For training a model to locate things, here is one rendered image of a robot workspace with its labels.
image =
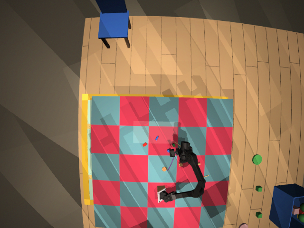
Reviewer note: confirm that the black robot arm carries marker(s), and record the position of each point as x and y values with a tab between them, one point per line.
193	161

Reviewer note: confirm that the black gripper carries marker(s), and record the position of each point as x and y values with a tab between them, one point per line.
172	152

